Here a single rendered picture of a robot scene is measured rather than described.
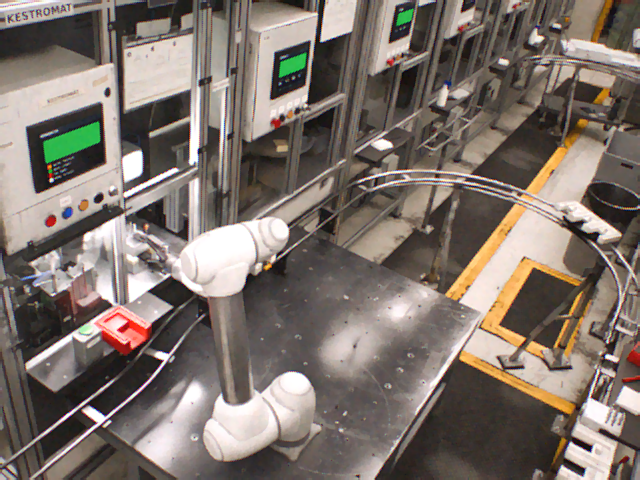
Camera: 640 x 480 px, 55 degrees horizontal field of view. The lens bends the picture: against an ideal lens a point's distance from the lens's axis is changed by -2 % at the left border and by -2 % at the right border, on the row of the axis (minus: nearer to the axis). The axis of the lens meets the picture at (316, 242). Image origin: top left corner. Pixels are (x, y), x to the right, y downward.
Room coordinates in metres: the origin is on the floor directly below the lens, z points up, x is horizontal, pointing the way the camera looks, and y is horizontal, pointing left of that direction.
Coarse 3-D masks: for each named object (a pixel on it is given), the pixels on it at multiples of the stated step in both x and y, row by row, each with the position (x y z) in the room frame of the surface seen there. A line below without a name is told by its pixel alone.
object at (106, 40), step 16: (112, 0) 1.71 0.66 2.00; (208, 0) 2.07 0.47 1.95; (96, 16) 1.69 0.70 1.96; (112, 16) 1.71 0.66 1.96; (208, 16) 2.07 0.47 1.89; (112, 32) 1.71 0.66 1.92; (208, 32) 2.08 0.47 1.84; (112, 48) 1.71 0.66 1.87; (208, 48) 2.08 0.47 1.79; (96, 64) 1.70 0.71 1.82; (208, 64) 2.08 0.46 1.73; (208, 96) 2.09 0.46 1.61; (192, 192) 2.06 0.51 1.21; (192, 208) 2.06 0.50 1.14; (192, 224) 2.06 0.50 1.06; (128, 288) 1.72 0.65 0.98
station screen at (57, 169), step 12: (84, 120) 1.56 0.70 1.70; (96, 120) 1.60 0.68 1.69; (48, 132) 1.46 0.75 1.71; (60, 132) 1.49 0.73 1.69; (96, 144) 1.59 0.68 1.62; (72, 156) 1.52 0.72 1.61; (84, 156) 1.55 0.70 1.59; (96, 156) 1.59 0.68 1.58; (48, 168) 1.44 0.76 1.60; (60, 168) 1.48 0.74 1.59; (72, 168) 1.51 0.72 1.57; (84, 168) 1.55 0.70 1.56; (48, 180) 1.44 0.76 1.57; (60, 180) 1.47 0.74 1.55
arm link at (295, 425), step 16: (272, 384) 1.41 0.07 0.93; (288, 384) 1.40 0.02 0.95; (304, 384) 1.41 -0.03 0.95; (272, 400) 1.36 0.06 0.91; (288, 400) 1.35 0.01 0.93; (304, 400) 1.37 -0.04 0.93; (288, 416) 1.32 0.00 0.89; (304, 416) 1.35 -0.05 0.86; (288, 432) 1.32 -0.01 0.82; (304, 432) 1.37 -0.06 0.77
